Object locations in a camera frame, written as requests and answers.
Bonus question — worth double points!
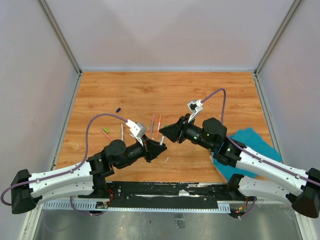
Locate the light green pen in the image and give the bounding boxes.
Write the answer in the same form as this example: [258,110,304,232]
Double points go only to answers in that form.
[102,127,109,134]

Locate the orange pen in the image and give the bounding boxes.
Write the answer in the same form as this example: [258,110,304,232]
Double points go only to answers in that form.
[156,114,162,138]

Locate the pink pen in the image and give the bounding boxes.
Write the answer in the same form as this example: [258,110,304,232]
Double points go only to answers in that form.
[99,128,113,142]

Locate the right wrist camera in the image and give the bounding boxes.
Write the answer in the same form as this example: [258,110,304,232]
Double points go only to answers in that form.
[187,99,203,123]

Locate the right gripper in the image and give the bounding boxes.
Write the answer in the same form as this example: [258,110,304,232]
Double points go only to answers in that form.
[159,113,215,151]

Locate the teal cloth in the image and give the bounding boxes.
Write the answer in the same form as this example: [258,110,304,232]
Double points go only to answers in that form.
[208,127,282,183]

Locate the white cable duct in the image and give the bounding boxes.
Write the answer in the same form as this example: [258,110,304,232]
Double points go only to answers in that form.
[42,196,231,214]

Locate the white pen green tip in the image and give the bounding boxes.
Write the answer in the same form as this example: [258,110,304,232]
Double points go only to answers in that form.
[160,135,165,146]

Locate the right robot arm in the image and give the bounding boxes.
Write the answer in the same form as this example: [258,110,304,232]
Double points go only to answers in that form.
[159,114,320,219]

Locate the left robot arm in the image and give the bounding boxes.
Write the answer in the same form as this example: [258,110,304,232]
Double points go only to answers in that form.
[10,136,167,215]

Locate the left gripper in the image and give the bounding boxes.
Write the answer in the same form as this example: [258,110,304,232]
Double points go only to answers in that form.
[116,134,168,169]

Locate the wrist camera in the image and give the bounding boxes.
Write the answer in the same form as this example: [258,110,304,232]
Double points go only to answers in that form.
[187,99,203,123]
[126,119,147,138]

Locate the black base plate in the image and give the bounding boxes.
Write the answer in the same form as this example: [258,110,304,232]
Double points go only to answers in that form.
[94,180,258,210]

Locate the purple cable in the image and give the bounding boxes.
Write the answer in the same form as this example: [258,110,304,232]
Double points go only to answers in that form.
[0,113,129,207]
[200,88,320,188]

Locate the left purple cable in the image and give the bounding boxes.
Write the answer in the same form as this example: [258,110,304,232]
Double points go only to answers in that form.
[0,113,129,207]

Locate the purple pen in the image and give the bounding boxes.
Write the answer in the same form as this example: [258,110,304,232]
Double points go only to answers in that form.
[149,114,156,134]

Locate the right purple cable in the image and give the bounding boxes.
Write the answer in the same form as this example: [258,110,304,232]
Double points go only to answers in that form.
[200,88,320,188]

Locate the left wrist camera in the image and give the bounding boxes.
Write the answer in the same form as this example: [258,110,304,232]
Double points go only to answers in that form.
[126,119,147,138]

